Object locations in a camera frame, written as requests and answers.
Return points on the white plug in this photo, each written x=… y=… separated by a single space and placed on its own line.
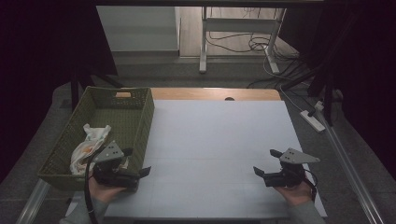
x=319 y=105

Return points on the aluminium rail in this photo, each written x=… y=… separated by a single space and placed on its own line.
x=351 y=174
x=32 y=202

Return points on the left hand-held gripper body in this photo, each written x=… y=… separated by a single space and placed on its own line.
x=109 y=152

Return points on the white power strip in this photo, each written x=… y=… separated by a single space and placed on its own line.
x=312 y=121

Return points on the grey platform step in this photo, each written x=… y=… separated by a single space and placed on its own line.
x=140 y=31

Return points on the green woven basket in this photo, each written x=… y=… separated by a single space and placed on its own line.
x=118 y=121

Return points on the person's left hand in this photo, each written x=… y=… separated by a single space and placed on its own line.
x=104 y=193

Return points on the white table mat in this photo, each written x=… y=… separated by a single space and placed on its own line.
x=218 y=149

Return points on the person's right hand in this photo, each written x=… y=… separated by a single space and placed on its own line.
x=295 y=193

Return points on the white patterned cloth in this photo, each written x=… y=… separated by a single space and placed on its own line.
x=90 y=144

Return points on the white metal desk frame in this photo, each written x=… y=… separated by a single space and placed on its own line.
x=239 y=25

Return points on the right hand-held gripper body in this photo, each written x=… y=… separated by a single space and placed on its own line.
x=292 y=168

